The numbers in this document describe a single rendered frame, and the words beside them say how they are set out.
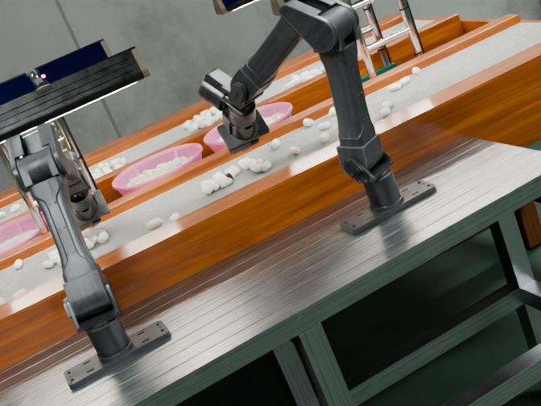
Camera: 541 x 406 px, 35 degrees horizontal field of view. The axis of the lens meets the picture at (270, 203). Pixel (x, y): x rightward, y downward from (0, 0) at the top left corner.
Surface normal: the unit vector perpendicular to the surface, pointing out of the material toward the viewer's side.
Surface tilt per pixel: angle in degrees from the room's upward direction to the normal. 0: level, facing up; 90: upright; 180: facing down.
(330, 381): 90
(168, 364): 0
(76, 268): 58
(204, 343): 0
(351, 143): 90
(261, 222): 90
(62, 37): 90
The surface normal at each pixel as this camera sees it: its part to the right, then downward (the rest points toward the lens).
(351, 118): -0.53, 0.44
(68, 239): -0.04, -0.23
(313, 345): 0.36, 0.18
